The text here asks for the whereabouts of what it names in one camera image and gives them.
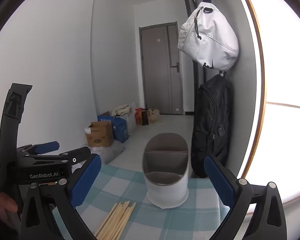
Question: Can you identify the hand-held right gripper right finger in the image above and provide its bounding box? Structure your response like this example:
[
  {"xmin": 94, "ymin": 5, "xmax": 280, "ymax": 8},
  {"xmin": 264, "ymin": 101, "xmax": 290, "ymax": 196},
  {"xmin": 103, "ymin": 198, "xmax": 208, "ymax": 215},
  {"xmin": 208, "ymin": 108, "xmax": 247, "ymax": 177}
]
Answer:
[{"xmin": 204, "ymin": 155, "xmax": 288, "ymax": 240}]

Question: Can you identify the translucent storage bag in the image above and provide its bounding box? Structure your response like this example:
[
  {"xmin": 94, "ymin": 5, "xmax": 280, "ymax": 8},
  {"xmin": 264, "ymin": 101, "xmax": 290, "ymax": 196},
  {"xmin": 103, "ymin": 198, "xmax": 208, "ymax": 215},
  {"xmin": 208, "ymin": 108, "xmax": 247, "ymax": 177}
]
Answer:
[{"xmin": 120, "ymin": 102, "xmax": 138, "ymax": 135}]

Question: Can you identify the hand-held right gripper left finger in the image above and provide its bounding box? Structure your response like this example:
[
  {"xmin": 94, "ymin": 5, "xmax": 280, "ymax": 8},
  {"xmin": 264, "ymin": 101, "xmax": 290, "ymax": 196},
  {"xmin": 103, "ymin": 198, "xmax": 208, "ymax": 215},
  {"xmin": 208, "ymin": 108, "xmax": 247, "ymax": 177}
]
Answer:
[{"xmin": 20, "ymin": 154, "xmax": 102, "ymax": 240}]

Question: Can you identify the black sliding door frame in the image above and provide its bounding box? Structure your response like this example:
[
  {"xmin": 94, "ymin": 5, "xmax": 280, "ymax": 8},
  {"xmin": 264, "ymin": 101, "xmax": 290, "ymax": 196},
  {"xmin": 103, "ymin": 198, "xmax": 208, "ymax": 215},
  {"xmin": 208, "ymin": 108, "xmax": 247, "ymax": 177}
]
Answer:
[{"xmin": 179, "ymin": 0, "xmax": 205, "ymax": 117}]

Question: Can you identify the white utensil holder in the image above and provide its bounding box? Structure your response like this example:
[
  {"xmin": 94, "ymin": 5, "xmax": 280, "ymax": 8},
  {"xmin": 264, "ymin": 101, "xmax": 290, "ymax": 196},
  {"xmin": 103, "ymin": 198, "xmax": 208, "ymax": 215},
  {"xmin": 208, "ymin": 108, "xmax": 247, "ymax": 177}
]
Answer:
[{"xmin": 141, "ymin": 133, "xmax": 190, "ymax": 209}]

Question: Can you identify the black backpack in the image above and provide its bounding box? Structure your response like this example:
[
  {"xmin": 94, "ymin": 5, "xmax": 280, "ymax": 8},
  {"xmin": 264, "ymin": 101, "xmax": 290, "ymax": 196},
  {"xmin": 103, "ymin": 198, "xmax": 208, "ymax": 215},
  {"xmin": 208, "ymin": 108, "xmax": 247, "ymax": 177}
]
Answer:
[{"xmin": 191, "ymin": 74, "xmax": 233, "ymax": 178}]

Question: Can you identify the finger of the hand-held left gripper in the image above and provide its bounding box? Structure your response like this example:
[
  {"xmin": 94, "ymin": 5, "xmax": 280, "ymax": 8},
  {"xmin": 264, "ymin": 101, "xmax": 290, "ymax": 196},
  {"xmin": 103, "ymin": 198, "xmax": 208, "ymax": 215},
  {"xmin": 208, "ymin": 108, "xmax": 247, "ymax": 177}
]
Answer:
[
  {"xmin": 27, "ymin": 147, "xmax": 92, "ymax": 173},
  {"xmin": 17, "ymin": 141, "xmax": 60, "ymax": 157}
]

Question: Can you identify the teal checkered tablecloth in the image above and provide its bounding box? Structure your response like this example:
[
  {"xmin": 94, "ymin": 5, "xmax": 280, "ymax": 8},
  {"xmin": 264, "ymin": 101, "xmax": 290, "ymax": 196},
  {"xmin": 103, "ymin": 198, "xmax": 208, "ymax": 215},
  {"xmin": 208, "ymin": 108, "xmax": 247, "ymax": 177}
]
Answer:
[{"xmin": 51, "ymin": 164, "xmax": 230, "ymax": 240}]

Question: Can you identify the grey plastic bag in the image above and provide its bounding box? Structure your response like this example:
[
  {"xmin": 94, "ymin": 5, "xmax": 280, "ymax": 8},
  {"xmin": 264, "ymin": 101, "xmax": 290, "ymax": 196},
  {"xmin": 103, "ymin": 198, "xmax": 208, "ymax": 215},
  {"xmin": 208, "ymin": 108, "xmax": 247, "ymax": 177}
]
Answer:
[{"xmin": 84, "ymin": 140, "xmax": 125, "ymax": 165}]

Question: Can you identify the grey door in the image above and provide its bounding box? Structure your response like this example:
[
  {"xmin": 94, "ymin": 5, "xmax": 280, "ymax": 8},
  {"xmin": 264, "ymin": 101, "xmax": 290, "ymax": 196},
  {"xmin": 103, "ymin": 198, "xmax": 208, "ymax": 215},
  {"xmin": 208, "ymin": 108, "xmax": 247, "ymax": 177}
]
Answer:
[{"xmin": 139, "ymin": 22, "xmax": 183, "ymax": 115}]

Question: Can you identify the pale yellow plastic bag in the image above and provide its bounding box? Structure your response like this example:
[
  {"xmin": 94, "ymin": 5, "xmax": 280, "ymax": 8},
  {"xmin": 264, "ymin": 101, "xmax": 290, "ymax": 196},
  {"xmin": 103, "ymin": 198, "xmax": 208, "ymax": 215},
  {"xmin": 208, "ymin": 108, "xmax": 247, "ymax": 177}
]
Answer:
[{"xmin": 149, "ymin": 108, "xmax": 162, "ymax": 123}]

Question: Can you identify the blue cardboard box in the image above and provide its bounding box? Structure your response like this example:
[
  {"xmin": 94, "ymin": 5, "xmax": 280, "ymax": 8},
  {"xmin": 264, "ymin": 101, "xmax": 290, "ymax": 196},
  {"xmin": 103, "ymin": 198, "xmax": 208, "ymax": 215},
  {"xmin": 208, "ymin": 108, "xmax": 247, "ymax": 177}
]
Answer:
[{"xmin": 98, "ymin": 115, "xmax": 128, "ymax": 143}]

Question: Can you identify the person's left hand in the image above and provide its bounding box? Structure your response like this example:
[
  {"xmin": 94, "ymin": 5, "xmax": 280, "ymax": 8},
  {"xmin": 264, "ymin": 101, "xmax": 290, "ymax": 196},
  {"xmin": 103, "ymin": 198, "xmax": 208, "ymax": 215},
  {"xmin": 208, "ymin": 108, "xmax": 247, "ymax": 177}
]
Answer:
[{"xmin": 0, "ymin": 189, "xmax": 18, "ymax": 228}]

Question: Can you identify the brown cardboard box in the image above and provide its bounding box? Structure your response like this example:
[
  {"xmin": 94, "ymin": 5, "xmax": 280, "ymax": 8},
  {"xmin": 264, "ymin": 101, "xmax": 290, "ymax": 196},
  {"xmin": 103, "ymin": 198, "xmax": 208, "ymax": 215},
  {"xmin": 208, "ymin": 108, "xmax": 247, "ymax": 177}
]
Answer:
[{"xmin": 85, "ymin": 121, "xmax": 114, "ymax": 147}]

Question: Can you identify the white sling bag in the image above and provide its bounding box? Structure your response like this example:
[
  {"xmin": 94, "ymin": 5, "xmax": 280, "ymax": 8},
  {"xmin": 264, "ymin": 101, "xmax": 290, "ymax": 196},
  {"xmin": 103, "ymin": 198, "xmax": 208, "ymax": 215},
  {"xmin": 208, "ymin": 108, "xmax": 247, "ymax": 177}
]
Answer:
[{"xmin": 177, "ymin": 0, "xmax": 240, "ymax": 70}]

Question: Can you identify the bundle of wooden chopsticks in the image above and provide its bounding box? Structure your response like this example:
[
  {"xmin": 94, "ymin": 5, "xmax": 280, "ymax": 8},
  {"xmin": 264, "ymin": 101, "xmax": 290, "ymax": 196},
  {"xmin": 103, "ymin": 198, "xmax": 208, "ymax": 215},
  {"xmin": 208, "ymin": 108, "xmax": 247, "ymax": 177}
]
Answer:
[{"xmin": 94, "ymin": 200, "xmax": 137, "ymax": 240}]

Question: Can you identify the bright window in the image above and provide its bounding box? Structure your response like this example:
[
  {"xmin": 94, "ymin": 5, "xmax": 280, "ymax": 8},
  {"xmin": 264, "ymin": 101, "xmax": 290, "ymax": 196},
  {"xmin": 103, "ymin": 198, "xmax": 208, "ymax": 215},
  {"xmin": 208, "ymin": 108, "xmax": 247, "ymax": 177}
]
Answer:
[{"xmin": 236, "ymin": 0, "xmax": 300, "ymax": 205}]

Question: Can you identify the beige folded cloth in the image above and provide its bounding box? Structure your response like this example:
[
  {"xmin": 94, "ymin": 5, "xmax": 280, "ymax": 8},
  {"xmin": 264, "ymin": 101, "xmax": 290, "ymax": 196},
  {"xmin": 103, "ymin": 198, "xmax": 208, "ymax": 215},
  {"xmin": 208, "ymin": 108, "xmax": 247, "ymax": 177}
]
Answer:
[{"xmin": 112, "ymin": 104, "xmax": 133, "ymax": 117}]

